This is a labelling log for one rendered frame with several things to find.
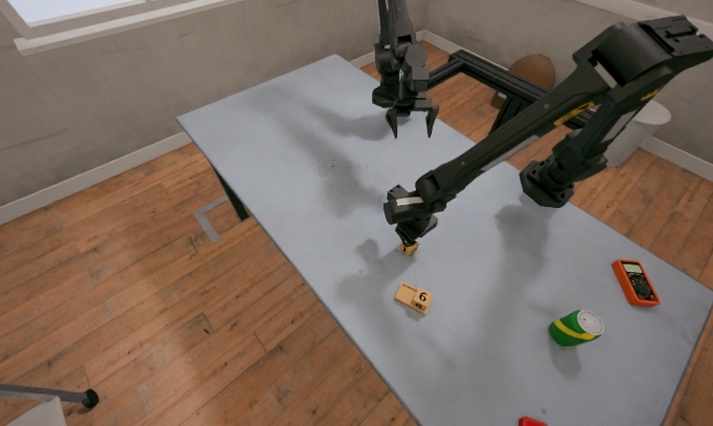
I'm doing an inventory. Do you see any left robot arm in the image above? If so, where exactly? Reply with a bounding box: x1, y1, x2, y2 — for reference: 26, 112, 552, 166
383, 15, 713, 228

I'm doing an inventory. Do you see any orange number cube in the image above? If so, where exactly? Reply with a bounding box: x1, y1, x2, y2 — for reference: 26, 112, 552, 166
411, 288, 432, 311
399, 242, 419, 257

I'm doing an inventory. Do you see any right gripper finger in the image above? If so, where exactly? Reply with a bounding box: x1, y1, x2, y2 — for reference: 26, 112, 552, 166
385, 109, 397, 139
425, 108, 439, 138

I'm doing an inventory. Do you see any red mint tin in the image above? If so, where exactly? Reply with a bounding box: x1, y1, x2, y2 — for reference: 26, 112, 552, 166
519, 417, 548, 426

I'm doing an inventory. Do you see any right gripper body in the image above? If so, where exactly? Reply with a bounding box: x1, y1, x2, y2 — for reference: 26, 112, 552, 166
392, 98, 439, 117

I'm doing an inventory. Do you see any green and yellow drink can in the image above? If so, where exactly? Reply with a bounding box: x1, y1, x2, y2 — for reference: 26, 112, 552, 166
549, 310, 603, 348

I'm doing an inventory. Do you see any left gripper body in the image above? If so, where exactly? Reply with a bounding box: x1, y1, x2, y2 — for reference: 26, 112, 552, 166
395, 215, 438, 242

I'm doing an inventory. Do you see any orange digital multimeter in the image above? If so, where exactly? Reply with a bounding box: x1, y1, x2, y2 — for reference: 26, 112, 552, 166
612, 259, 661, 307

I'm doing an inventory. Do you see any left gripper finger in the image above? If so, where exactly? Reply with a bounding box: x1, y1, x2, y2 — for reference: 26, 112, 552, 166
396, 232, 417, 248

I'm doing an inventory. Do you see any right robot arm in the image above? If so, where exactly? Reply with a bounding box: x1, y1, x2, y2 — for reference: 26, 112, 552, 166
374, 0, 429, 101

